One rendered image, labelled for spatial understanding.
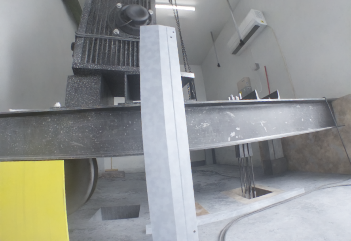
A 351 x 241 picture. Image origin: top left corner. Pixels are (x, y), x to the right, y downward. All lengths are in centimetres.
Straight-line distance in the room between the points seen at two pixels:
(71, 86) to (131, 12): 57
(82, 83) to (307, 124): 156
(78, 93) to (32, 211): 62
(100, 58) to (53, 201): 75
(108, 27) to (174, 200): 101
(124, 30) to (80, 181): 101
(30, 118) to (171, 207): 87
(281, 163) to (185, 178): 163
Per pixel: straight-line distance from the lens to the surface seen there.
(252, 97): 113
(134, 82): 105
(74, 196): 127
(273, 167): 210
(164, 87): 73
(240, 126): 102
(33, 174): 96
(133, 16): 110
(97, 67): 95
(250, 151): 145
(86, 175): 121
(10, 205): 105
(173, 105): 71
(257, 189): 162
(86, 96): 96
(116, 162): 422
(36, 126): 106
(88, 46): 106
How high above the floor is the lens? 41
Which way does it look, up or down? 13 degrees up
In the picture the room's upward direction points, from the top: 6 degrees counter-clockwise
